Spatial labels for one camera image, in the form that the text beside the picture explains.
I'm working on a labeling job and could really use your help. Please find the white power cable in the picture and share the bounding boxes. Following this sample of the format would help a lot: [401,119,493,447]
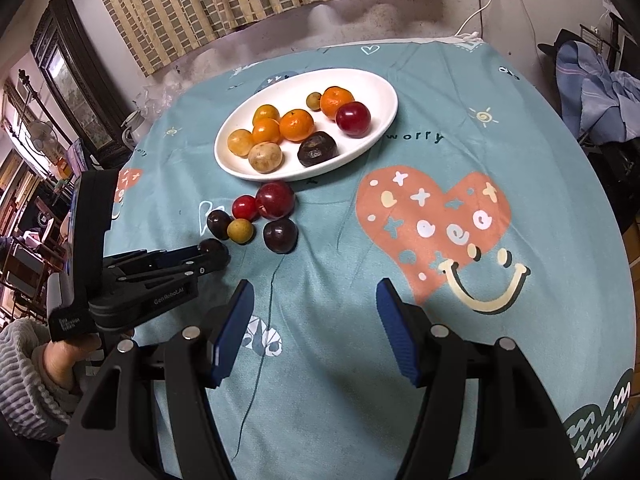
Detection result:
[456,0,499,36]

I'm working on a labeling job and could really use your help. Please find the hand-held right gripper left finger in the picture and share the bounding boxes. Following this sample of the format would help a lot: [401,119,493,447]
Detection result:
[52,280,256,480]

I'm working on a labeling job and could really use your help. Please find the blue clothes heap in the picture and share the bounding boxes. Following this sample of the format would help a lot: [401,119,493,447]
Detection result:
[555,40,640,141]

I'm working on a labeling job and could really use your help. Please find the person's left forearm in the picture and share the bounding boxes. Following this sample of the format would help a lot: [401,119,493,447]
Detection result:
[0,317,81,443]

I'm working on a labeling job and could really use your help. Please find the white electric fan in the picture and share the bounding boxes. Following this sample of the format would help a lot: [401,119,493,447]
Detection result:
[30,120,56,148]

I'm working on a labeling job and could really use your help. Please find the person's left hand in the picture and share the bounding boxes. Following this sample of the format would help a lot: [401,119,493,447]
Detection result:
[44,330,136,392]

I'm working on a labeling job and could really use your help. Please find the blue printed tablecloth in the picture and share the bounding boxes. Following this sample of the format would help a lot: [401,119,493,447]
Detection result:
[105,40,628,480]

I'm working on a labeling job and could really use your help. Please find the large dark purple plum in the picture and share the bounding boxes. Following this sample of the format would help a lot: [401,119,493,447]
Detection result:
[297,131,339,167]

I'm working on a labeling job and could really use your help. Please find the dark thread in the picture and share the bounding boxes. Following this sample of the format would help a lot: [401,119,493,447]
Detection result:
[232,252,286,461]

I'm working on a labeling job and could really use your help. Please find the white kettle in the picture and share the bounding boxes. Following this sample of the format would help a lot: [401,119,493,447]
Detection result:
[122,110,151,148]

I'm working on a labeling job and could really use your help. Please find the black hat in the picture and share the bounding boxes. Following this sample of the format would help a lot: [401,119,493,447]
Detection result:
[537,29,581,56]

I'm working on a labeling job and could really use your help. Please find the small red plum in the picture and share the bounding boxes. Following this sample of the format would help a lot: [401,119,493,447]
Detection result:
[232,195,259,222]

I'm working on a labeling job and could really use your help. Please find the clear plastic bags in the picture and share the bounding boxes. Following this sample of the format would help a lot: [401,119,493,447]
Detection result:
[135,77,188,121]

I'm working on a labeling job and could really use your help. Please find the dark framed mirror cabinet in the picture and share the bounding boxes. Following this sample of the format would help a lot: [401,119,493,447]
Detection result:
[31,0,133,161]

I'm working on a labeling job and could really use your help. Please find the tan round fruit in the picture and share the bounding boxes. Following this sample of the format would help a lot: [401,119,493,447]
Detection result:
[248,141,283,174]

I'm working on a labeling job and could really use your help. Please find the yellow loquat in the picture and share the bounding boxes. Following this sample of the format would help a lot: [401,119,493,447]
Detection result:
[227,129,255,157]

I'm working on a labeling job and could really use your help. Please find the white plate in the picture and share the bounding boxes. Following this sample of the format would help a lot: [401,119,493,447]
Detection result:
[214,67,399,182]

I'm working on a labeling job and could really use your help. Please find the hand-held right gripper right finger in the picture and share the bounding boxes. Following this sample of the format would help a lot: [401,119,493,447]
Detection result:
[376,277,583,480]

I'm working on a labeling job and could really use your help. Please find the white underlay cloth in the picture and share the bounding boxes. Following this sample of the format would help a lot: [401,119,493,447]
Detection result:
[444,33,484,49]

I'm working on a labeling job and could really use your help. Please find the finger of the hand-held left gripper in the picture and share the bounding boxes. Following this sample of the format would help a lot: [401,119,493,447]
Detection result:
[116,252,232,291]
[104,245,202,274]

